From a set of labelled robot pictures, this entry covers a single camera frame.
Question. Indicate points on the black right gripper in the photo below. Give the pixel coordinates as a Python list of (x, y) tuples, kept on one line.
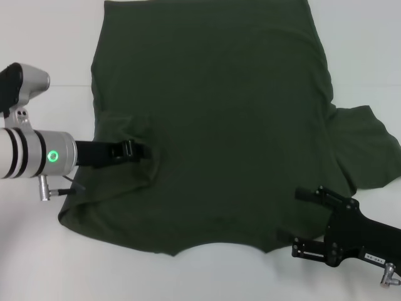
[(354, 232)]

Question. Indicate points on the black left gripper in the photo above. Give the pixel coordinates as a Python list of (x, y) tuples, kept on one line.
[(92, 153)]

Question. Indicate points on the dark green t-shirt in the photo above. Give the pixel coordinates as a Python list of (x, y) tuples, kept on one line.
[(219, 125)]

